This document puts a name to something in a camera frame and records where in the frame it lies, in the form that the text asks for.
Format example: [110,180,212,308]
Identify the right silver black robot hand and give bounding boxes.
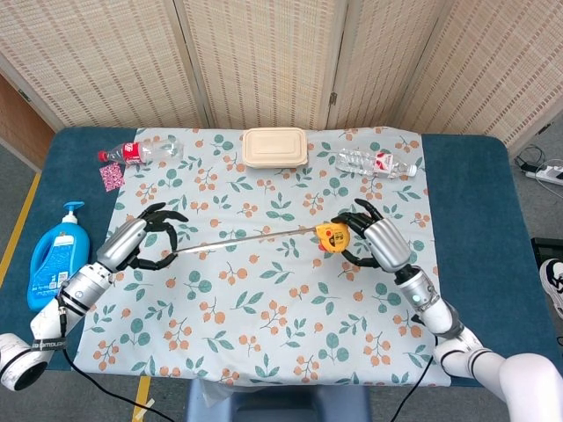
[331,198,413,273]

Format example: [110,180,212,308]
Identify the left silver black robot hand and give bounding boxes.
[95,202,190,273]

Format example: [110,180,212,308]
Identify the yellow tape measure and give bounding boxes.
[174,222,351,256]

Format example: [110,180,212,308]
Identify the blue pump soap bottle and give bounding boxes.
[26,200,91,312]

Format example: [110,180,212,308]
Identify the pink patterned square card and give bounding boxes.
[99,163,126,193]

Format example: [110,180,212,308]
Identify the clear white cap water bottle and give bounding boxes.
[334,148,418,180]

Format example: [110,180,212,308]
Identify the blue felt table cover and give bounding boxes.
[0,126,556,390]

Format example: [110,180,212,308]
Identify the red label plastic bottle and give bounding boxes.
[97,136,185,167]

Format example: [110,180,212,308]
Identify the floral print tablecloth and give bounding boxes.
[71,126,453,388]

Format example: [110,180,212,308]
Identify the beige lidded lunch box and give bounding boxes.
[241,127,309,170]

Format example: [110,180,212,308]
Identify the brown wooden cabinet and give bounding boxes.
[0,74,56,158]

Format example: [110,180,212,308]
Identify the black box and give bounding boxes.
[530,236,563,270]

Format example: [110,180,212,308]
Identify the black white sneaker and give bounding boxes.
[539,258,563,320]

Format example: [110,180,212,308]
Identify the white power strip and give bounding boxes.
[525,164,563,186]

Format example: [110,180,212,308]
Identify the woven bamboo screen panel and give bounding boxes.
[327,0,446,131]
[173,0,349,131]
[395,0,563,149]
[0,0,213,133]

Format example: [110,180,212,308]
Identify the blue plastic chair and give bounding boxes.
[184,378,373,422]

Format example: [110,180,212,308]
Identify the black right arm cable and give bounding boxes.
[390,354,436,422]

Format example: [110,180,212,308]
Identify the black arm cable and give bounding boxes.
[390,354,436,422]
[56,292,167,422]

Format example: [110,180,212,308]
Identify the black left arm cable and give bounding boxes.
[56,292,167,422]

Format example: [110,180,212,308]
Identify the black plug with cable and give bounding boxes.
[513,144,546,173]

